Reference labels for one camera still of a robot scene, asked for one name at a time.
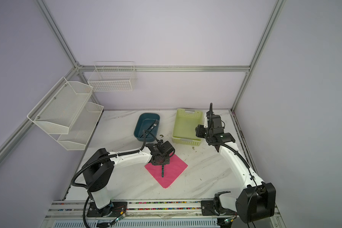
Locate spoon with teal handle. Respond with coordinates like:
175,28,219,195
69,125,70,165
161,165,164,178

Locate white mesh two-tier shelf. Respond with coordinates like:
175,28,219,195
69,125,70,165
27,78,104,151

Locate pink paper napkin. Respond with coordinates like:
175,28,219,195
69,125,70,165
145,155,188,189

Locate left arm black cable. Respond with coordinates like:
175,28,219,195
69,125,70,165
70,129,163,189

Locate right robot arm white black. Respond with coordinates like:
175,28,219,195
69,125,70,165
195,110,276,224

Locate fork with teal handle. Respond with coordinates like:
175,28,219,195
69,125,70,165
144,119,159,133

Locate light green perforated basket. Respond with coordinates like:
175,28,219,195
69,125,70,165
172,108,204,146

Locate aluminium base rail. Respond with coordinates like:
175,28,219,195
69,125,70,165
44,199,237,222

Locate white wire wall basket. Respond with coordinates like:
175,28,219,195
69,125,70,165
87,61,137,92

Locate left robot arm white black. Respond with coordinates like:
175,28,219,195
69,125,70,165
78,140,175,217

